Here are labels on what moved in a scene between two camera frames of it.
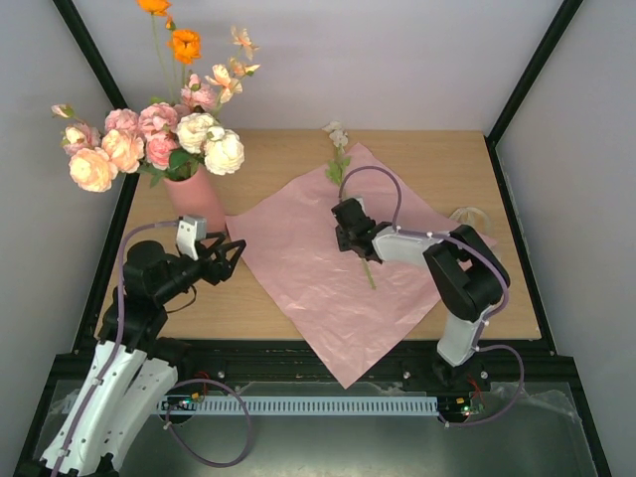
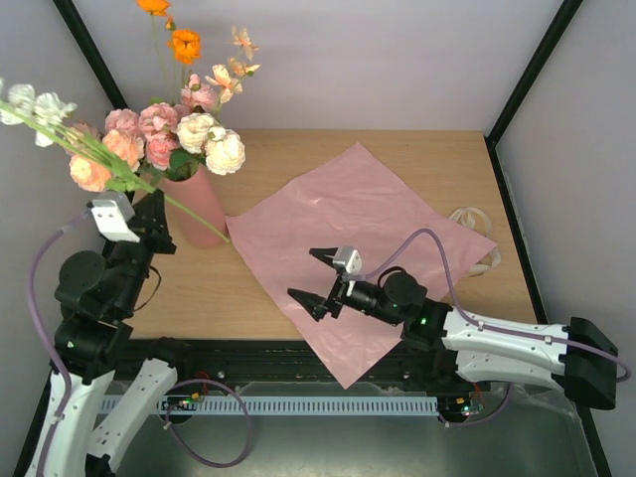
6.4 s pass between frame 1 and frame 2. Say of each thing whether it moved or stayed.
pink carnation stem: stayed
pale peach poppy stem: stayed
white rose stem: stayed
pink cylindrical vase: stayed
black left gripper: moved
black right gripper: moved
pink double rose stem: stayed
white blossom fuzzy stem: moved
